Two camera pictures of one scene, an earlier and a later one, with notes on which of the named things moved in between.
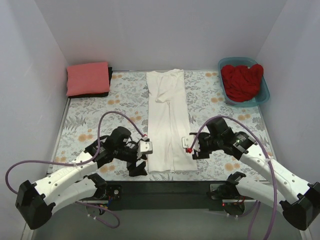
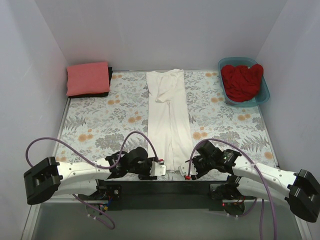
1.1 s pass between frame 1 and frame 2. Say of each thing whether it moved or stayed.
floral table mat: stayed
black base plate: stayed
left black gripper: moved
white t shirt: stayed
